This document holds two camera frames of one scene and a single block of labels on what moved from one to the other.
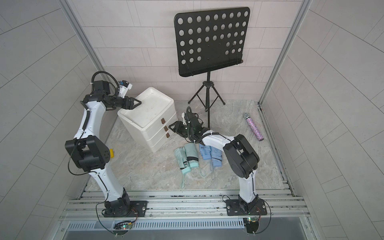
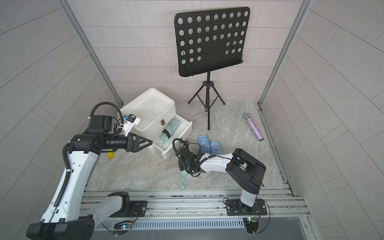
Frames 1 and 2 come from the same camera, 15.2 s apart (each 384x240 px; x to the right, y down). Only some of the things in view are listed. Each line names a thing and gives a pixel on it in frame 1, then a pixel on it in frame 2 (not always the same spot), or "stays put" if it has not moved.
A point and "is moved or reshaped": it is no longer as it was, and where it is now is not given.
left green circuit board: x=123 y=226 stays put
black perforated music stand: x=209 y=40 stays put
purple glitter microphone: x=252 y=127 stays put
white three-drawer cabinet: x=148 y=123 is moved or reshaped
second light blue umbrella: x=216 y=155 stays put
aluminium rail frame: x=209 y=204 stays put
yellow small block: x=112 y=153 stays put
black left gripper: x=130 y=103 -> x=132 y=145
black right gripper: x=179 y=127 -> x=180 y=163
